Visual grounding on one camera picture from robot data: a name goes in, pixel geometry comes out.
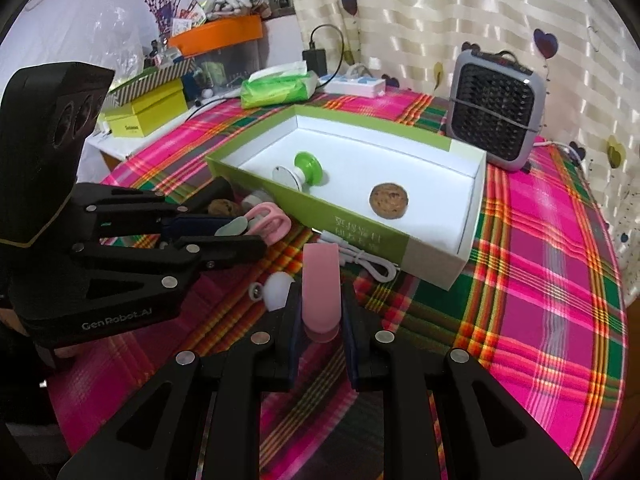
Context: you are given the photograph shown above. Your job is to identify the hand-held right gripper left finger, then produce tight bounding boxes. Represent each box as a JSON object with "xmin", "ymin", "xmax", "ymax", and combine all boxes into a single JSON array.
[{"xmin": 57, "ymin": 284, "xmax": 305, "ymax": 480}]

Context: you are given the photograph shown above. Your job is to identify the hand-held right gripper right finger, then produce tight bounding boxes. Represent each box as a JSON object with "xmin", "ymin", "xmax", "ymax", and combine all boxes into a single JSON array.
[{"xmin": 340, "ymin": 282, "xmax": 583, "ymax": 480}]

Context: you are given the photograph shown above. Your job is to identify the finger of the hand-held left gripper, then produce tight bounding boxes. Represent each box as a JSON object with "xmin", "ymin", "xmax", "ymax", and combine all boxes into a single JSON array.
[
  {"xmin": 72, "ymin": 177, "xmax": 242, "ymax": 242},
  {"xmin": 70, "ymin": 234, "xmax": 267, "ymax": 307}
]

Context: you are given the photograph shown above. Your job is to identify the pink and green small gadget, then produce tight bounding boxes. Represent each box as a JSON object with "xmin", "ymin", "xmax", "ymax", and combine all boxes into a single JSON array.
[{"xmin": 215, "ymin": 202, "xmax": 292, "ymax": 247}]

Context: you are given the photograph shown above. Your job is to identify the white round plastic gadget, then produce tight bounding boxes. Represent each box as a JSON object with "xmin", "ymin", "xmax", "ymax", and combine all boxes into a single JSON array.
[{"xmin": 241, "ymin": 189, "xmax": 271, "ymax": 211}]

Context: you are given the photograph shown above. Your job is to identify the white rubber bulb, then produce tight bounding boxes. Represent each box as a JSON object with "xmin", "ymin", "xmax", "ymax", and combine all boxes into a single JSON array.
[{"xmin": 250, "ymin": 272, "xmax": 296, "ymax": 313}]

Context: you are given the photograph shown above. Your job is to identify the pink plastic bar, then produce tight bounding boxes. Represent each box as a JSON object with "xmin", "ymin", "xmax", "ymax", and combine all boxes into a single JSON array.
[{"xmin": 301, "ymin": 242, "xmax": 342, "ymax": 345}]

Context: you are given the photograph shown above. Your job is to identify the white usb cable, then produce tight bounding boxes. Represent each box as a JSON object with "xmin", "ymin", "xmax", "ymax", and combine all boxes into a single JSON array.
[{"xmin": 312, "ymin": 227, "xmax": 401, "ymax": 283}]

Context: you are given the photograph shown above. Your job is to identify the green and white cardboard box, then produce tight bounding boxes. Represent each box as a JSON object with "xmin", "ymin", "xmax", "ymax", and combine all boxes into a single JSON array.
[{"xmin": 205, "ymin": 104, "xmax": 488, "ymax": 291}]

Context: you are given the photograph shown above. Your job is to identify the white side table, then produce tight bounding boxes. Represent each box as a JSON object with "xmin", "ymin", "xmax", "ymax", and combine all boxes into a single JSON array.
[{"xmin": 82, "ymin": 87, "xmax": 241, "ymax": 171}]

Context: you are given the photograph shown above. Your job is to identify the yellow cardboard box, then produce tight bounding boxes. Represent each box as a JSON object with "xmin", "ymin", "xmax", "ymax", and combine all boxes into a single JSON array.
[{"xmin": 102, "ymin": 80, "xmax": 190, "ymax": 138}]

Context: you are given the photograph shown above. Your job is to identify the green and white suction knob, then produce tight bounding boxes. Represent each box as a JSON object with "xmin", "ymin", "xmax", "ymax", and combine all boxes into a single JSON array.
[{"xmin": 272, "ymin": 151, "xmax": 325, "ymax": 192}]

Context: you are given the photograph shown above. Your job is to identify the striped cardboard box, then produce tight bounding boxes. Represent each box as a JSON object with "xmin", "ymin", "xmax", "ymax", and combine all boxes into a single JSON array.
[{"xmin": 106, "ymin": 57, "xmax": 197, "ymax": 106}]

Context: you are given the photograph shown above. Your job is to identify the green tissue pack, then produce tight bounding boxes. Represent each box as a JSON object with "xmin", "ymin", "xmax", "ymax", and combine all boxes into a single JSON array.
[{"xmin": 241, "ymin": 61, "xmax": 319, "ymax": 109}]

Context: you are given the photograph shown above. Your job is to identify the clear plastic storage container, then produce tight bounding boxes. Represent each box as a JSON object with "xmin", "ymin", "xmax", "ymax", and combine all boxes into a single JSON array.
[{"xmin": 192, "ymin": 40, "xmax": 263, "ymax": 86}]

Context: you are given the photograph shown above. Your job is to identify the orange container lid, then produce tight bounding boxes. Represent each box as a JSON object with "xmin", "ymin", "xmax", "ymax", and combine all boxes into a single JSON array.
[{"xmin": 167, "ymin": 14, "xmax": 264, "ymax": 56}]

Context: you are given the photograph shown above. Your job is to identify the plaid tablecloth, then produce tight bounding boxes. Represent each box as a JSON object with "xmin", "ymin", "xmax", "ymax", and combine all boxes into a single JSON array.
[{"xmin": 47, "ymin": 87, "xmax": 628, "ymax": 480}]

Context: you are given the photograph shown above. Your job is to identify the black charger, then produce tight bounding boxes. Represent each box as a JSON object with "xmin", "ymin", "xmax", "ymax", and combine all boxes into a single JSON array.
[{"xmin": 302, "ymin": 48, "xmax": 328, "ymax": 77}]

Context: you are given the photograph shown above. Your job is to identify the colourful card packets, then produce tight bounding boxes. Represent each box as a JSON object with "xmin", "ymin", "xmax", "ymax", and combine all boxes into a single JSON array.
[{"xmin": 170, "ymin": 0, "xmax": 208, "ymax": 36}]

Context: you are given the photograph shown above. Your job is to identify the white power strip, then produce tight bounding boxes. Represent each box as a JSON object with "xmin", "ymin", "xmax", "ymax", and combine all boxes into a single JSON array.
[{"xmin": 322, "ymin": 72, "xmax": 387, "ymax": 98}]

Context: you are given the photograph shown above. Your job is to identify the grey desktop heater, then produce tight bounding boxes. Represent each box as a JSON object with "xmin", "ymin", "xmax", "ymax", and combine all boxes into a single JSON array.
[{"xmin": 445, "ymin": 50, "xmax": 546, "ymax": 171}]

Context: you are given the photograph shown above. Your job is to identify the black charger cable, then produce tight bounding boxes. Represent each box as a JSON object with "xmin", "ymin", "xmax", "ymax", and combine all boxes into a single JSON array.
[{"xmin": 310, "ymin": 24, "xmax": 347, "ymax": 83}]

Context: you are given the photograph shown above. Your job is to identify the white heater cable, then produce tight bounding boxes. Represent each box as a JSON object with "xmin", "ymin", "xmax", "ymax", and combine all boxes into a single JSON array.
[{"xmin": 532, "ymin": 140, "xmax": 576, "ymax": 156}]

